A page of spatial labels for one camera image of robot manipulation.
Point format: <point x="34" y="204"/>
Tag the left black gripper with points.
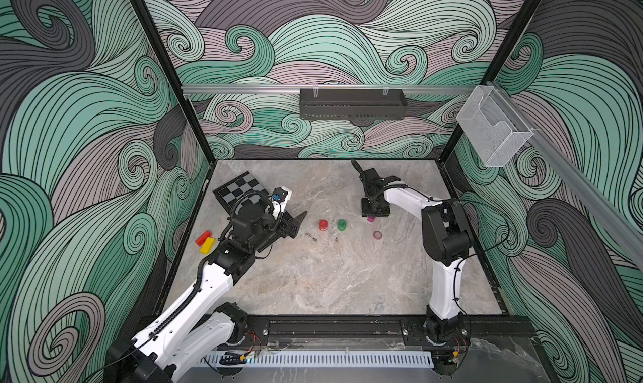
<point x="285" y="225"/>

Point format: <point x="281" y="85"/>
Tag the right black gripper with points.
<point x="375" y="206"/>

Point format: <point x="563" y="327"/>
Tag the green paint jar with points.
<point x="342" y="225"/>

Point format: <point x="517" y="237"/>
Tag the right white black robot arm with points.
<point x="447" y="239"/>

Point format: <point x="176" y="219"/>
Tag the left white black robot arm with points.
<point x="195" y="324"/>

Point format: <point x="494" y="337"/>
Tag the black white chessboard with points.
<point x="228" y="194"/>

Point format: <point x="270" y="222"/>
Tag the yellow block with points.
<point x="208" y="245"/>

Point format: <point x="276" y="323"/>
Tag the red block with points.
<point x="202" y="239"/>

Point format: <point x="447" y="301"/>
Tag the black wall tray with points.
<point x="358" y="105"/>

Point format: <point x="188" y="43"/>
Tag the white slotted cable duct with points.
<point x="329" y="359"/>

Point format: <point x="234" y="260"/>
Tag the clear plastic wall holder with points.
<point x="493" y="125"/>

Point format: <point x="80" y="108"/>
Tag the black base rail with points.
<point x="409" y="328"/>

